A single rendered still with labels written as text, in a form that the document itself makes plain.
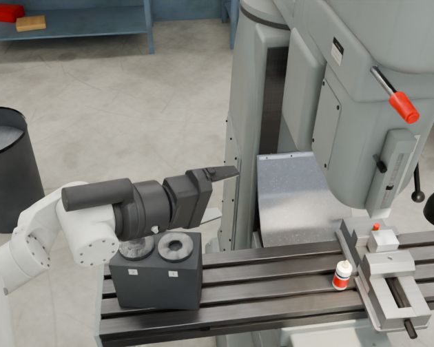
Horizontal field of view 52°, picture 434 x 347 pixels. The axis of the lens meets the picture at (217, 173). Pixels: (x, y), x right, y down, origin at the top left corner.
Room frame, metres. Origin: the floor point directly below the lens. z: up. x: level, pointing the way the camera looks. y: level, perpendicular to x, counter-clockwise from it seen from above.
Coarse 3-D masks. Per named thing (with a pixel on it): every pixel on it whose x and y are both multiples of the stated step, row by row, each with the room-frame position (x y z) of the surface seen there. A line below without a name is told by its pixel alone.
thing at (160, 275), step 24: (120, 240) 0.72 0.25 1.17; (168, 240) 0.72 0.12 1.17; (192, 240) 0.73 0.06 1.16; (120, 264) 0.66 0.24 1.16; (144, 264) 0.66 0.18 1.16; (168, 264) 0.66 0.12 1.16; (192, 264) 0.66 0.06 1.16; (120, 288) 0.65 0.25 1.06; (144, 288) 0.65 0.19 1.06; (168, 288) 0.65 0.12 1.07; (192, 288) 0.64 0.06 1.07
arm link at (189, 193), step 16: (176, 176) 0.54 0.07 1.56; (192, 176) 0.53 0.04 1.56; (208, 176) 0.53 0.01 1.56; (144, 192) 0.48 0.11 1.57; (160, 192) 0.49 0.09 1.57; (176, 192) 0.50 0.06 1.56; (192, 192) 0.51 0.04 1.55; (208, 192) 0.51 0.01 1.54; (144, 208) 0.46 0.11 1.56; (160, 208) 0.47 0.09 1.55; (176, 208) 0.49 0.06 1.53; (192, 208) 0.50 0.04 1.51; (160, 224) 0.46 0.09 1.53; (176, 224) 0.49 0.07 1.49; (192, 224) 0.51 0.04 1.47
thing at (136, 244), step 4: (132, 240) 0.69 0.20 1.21; (136, 240) 0.69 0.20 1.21; (140, 240) 0.69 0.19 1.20; (144, 240) 0.71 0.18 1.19; (128, 244) 0.69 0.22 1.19; (132, 244) 0.69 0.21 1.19; (136, 244) 0.69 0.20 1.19; (140, 244) 0.69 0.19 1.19; (144, 244) 0.70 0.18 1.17; (128, 248) 0.70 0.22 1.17; (132, 248) 0.69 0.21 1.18; (136, 248) 0.69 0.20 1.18; (140, 248) 0.69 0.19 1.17
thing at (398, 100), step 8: (376, 72) 0.61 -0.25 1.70; (384, 80) 0.59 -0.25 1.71; (384, 88) 0.57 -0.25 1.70; (392, 88) 0.56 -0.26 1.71; (392, 96) 0.54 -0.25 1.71; (400, 96) 0.53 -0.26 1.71; (392, 104) 0.53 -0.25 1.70; (400, 104) 0.52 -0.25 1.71; (408, 104) 0.51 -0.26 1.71; (400, 112) 0.51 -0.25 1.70; (408, 112) 0.50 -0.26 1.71; (416, 112) 0.50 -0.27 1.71; (408, 120) 0.50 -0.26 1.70; (416, 120) 0.49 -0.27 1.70
